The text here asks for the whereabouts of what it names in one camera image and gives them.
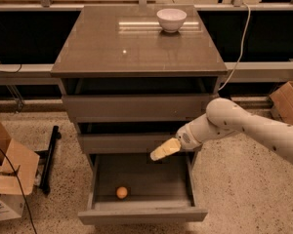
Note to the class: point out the bottom grey drawer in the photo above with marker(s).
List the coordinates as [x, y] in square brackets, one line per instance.
[158, 192]

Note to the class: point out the grey drawer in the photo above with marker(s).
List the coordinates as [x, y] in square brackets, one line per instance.
[158, 192]
[134, 99]
[125, 137]

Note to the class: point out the black metal stand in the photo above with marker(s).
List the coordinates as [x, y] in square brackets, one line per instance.
[46, 157]

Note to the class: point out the top grey drawer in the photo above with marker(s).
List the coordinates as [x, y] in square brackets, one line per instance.
[134, 99]

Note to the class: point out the cardboard box right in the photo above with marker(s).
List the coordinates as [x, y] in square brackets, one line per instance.
[282, 100]

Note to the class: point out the middle grey drawer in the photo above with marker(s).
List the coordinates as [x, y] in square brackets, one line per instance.
[125, 137]

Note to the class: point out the grey drawer cabinet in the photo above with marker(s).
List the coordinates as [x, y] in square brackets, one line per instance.
[127, 41]

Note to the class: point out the open cardboard box left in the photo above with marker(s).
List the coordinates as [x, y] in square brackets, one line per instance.
[18, 167]

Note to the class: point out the orange fruit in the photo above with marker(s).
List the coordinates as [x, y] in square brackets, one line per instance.
[121, 192]

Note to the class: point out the white ceramic bowl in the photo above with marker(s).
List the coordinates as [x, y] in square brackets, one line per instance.
[171, 20]

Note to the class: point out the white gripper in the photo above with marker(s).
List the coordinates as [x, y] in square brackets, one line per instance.
[188, 138]

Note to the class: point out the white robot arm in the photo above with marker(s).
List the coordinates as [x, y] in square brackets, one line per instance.
[225, 118]

